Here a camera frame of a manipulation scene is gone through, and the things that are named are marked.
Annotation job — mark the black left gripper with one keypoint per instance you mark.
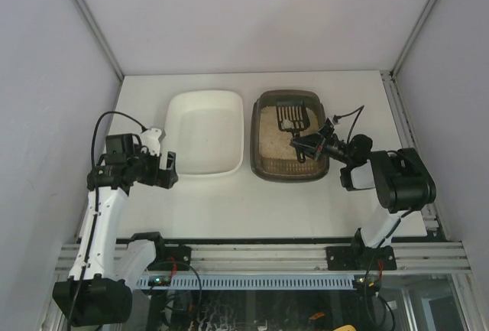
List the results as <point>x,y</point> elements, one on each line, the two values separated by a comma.
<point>161,170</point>

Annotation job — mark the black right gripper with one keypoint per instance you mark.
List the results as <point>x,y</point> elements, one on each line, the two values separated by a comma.
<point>318,145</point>

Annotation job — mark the grey-green litter clump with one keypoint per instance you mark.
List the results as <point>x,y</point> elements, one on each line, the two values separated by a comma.
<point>286,124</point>

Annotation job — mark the black slotted litter scoop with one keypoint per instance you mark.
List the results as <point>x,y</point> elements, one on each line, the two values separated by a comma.
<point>295,112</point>

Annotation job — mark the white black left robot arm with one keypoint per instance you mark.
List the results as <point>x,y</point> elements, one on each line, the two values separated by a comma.
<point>98,290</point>

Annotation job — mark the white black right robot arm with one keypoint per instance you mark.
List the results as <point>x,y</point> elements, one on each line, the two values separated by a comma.
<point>399,178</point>

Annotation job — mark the brown plastic litter box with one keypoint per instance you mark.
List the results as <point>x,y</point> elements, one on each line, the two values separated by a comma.
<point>272,157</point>

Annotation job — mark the white plastic tub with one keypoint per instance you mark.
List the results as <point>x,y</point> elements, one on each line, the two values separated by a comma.
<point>205,129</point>

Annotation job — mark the left controller board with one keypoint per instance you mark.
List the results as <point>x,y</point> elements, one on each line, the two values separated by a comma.
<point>159,281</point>

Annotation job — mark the controller board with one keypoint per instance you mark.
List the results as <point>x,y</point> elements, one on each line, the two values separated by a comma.
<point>370,282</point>
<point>159,281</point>

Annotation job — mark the right controller board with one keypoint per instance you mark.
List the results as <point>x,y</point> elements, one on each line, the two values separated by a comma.
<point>370,282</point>

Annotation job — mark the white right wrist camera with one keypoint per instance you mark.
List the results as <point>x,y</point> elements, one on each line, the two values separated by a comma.
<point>336,119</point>

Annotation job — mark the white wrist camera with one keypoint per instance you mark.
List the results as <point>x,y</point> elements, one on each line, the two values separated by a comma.
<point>336,119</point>
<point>151,138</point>

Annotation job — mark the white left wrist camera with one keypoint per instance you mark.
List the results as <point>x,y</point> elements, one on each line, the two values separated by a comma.
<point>151,138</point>

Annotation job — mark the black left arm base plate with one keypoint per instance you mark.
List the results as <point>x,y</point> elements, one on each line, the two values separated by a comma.
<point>168,258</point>

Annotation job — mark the grey slotted cable duct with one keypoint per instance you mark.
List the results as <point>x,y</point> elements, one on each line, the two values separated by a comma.
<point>254,282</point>

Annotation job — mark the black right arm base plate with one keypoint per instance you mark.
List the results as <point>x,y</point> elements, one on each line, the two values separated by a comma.
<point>345,258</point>

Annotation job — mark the aluminium front mounting rail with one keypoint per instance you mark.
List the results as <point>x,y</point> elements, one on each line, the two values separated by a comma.
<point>403,258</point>

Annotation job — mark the aluminium right frame post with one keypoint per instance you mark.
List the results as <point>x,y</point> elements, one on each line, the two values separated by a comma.
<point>415,32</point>

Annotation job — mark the aluminium frame post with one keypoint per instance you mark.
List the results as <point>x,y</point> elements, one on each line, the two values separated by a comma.
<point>415,32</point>
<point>94,29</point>

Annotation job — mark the aluminium left frame post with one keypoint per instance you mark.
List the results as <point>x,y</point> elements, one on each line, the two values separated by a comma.
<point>94,29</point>

